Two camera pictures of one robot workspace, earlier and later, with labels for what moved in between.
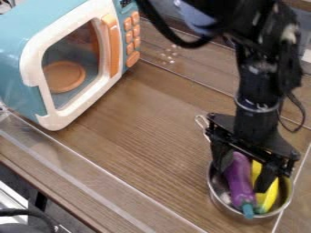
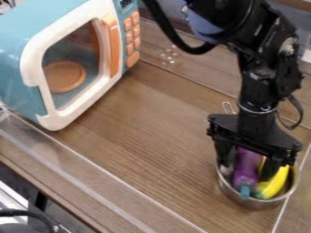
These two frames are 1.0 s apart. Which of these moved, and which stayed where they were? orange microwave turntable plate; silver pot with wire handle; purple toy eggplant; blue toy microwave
Moved: silver pot with wire handle; purple toy eggplant
Stayed: orange microwave turntable plate; blue toy microwave
